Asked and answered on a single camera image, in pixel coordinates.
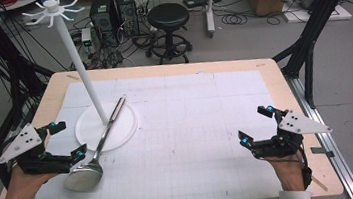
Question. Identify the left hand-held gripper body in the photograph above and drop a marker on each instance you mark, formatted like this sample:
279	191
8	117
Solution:
21	142

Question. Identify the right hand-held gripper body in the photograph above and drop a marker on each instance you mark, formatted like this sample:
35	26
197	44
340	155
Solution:
298	125

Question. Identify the metal spatula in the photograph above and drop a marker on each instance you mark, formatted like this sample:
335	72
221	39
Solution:
84	178

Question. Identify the white utensil rack stand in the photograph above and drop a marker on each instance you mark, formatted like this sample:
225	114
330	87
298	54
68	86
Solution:
92	130

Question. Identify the person's right hand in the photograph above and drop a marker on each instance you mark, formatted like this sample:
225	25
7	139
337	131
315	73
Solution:
290	172

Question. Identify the person's left hand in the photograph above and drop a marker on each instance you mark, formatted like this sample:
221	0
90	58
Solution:
20	192

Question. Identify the wooden table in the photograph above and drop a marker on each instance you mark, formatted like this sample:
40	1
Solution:
287	90

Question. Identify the white grid mat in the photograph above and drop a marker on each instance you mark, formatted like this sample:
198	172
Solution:
185	138

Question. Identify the small grey electronic box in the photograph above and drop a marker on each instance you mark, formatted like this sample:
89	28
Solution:
86	36

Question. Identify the white metal stand leg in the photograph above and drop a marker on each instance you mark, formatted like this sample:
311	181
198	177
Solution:
209	8

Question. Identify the white flat board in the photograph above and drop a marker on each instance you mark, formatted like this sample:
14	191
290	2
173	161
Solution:
339	14

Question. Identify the black computer tower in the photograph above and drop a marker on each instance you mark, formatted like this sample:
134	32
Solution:
102	15
127	11

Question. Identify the black round stool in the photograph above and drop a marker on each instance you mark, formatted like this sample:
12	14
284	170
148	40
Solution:
168	16

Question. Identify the aluminium rail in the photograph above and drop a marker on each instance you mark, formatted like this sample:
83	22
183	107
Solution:
330	142

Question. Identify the black metal frame strut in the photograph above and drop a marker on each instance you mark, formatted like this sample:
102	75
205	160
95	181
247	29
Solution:
1	55
316	19

